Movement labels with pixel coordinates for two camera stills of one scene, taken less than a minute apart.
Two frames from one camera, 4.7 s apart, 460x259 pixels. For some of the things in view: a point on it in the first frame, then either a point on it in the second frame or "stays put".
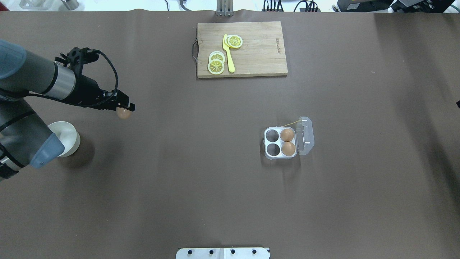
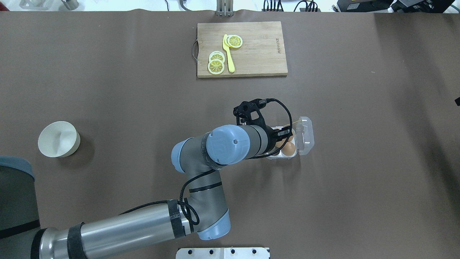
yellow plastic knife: x=227 y=49 stays put
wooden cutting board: x=262 y=53 stays put
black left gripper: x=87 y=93 → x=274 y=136
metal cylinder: x=71 y=4 stays put
